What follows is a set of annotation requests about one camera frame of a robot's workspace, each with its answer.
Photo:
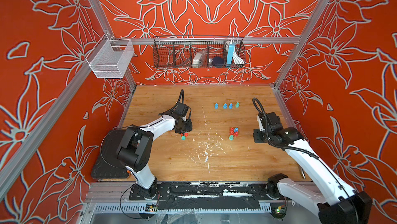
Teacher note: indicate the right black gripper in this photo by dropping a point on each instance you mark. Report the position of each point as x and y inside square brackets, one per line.
[256, 132]

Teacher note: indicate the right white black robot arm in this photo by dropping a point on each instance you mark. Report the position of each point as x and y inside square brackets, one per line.
[337, 202]

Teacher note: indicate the cluster of coloured stamp caps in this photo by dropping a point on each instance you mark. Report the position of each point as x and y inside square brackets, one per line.
[184, 136]

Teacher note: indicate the dark blue round object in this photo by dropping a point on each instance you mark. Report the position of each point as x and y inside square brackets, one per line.
[218, 62]

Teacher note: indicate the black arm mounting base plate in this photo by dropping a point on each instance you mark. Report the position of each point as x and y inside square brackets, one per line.
[211, 196]

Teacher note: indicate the silver pouch in basket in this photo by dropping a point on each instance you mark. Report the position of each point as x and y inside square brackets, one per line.
[199, 59]

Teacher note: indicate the light blue box in basket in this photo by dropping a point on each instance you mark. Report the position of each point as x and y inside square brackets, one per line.
[230, 52]

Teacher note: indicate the black wire wall basket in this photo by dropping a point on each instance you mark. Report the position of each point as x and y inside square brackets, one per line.
[177, 52]

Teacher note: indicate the cluster of coloured stamps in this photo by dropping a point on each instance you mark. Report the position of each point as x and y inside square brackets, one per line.
[233, 133]

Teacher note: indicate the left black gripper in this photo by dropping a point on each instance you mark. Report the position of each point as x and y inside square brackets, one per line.
[189, 128]

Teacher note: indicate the white wire mesh basket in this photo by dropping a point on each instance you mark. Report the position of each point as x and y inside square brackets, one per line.
[108, 63]

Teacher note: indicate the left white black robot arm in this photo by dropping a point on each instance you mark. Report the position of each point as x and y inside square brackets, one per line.
[135, 147]

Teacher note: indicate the black plastic tool case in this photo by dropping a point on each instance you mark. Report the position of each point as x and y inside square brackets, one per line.
[107, 166]

